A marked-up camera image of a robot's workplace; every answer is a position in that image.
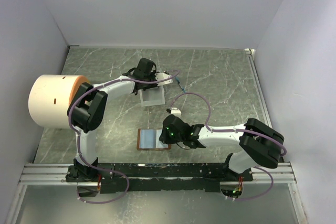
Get brown leather card holder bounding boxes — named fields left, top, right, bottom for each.
left=137, top=129, right=171, bottom=151

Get white card tray box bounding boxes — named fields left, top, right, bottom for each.
left=139, top=86, right=165, bottom=107

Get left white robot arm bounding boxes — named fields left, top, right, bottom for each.
left=67, top=58, right=158, bottom=182

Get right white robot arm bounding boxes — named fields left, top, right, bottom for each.
left=159, top=115, right=287, bottom=181

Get blue pen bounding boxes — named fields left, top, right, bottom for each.
left=175, top=77, right=186, bottom=93

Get white cylinder with orange lid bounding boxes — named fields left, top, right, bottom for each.
left=28, top=74, right=89, bottom=129

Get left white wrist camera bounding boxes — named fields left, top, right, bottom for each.
left=155, top=72, right=173, bottom=87

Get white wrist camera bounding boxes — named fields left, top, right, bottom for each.
left=166, top=108, right=182, bottom=118
left=155, top=72, right=173, bottom=87

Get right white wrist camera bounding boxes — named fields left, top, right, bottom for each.
left=166, top=108, right=182, bottom=118

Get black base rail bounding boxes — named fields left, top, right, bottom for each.
left=65, top=163, right=253, bottom=194

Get white corner bracket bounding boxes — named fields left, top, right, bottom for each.
left=244, top=48, right=256, bottom=57

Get aluminium frame rail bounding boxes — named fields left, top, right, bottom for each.
left=18, top=163, right=77, bottom=186

